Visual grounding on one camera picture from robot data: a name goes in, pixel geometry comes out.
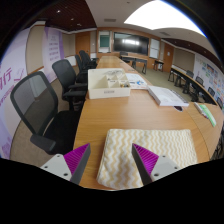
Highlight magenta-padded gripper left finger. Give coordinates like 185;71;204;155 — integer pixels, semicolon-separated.
40;143;92;185

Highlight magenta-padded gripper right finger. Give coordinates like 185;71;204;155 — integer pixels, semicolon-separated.
131;143;182;186

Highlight yellow white zigzag towel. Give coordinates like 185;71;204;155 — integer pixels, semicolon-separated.
96;128;199;191

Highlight white flat closed carton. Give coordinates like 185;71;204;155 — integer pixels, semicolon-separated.
147;85;190;108

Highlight black mesh-back office chair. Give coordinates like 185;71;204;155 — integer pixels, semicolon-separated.
9;70;83;156

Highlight green white booklet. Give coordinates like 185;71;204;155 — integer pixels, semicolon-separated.
193;101;218;128

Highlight white compartment organizer box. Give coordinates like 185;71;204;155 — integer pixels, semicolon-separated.
87;68;132;100

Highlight white blue printed papers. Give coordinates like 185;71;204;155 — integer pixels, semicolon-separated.
125;72;149;90

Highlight black padded office chair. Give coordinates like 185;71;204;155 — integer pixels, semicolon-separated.
51;58;89;111

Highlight long dark-edged side table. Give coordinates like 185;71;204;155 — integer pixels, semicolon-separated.
167;67;219;106

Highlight row of black office chairs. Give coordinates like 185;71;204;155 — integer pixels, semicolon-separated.
185;69;224;108
74;49;99;73

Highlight small dark side table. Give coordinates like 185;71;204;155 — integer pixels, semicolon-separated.
153;59;165;72

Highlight black-legged desk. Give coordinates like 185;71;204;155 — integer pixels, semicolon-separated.
119;53;148;75

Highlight bright ceiling light panel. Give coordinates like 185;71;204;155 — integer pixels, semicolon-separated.
123;0;206;37

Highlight large purple white wall banner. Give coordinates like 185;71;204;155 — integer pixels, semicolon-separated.
0;28;31;159

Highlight colourful wall notice display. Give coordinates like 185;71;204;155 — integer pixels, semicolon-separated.
199;60;224;98

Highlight narrow purple lettered wall banner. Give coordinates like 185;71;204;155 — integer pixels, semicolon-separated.
41;26;65;83

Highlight white wall whiteboard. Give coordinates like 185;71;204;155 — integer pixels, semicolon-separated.
148;38;161;60

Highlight large black wall screen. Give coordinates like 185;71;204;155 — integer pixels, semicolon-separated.
113;31;150;56

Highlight green-tinted wall whiteboard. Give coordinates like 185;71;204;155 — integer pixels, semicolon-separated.
98;30;112;54

